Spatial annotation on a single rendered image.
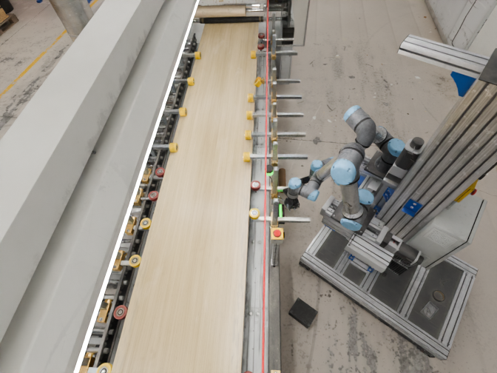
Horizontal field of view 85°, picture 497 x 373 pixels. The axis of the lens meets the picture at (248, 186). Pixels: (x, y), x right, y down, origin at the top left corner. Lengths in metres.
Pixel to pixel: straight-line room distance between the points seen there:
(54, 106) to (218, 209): 1.72
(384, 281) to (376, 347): 0.54
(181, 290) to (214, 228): 0.46
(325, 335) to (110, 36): 2.58
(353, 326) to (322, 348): 0.34
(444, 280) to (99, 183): 2.84
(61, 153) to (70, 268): 0.13
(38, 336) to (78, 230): 0.11
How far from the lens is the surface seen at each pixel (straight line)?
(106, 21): 0.58
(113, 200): 0.42
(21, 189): 0.34
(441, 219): 1.91
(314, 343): 2.71
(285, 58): 4.33
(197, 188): 2.18
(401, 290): 2.79
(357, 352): 2.79
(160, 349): 1.86
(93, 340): 2.21
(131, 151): 0.46
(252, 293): 2.10
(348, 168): 1.34
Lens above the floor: 2.67
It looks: 56 degrees down
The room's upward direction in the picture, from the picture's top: 5 degrees counter-clockwise
